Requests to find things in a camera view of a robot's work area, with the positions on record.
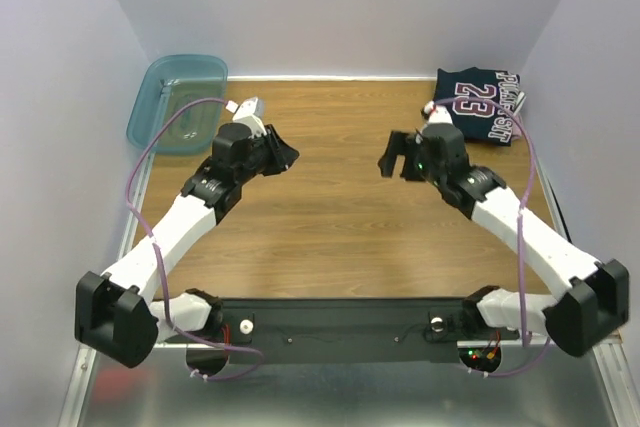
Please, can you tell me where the folded pink tank top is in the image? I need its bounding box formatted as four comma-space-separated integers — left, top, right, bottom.
512, 115, 523, 141

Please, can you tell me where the teal plastic bin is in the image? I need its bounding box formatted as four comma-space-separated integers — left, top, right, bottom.
126, 54, 228, 156

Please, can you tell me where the aluminium frame rail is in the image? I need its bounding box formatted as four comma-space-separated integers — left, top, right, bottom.
57, 153, 155, 426

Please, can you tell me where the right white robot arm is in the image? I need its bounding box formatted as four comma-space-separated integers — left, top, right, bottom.
378, 123, 630, 357

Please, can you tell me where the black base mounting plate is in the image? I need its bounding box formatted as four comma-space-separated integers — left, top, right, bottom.
222, 297, 518, 364

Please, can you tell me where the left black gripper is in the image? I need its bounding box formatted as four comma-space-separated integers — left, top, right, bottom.
237, 126, 300, 186

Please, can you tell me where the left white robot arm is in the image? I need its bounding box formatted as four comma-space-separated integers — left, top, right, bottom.
74, 122, 300, 368

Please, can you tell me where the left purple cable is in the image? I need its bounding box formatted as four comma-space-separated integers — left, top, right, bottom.
125, 98, 266, 383

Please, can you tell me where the striped white tank top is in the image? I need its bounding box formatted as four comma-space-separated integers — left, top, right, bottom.
514, 91, 526, 115

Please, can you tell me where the navy blue tank top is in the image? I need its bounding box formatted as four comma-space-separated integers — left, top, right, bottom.
433, 67, 521, 147

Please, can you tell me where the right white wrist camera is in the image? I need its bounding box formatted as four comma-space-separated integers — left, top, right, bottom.
421, 101, 453, 128

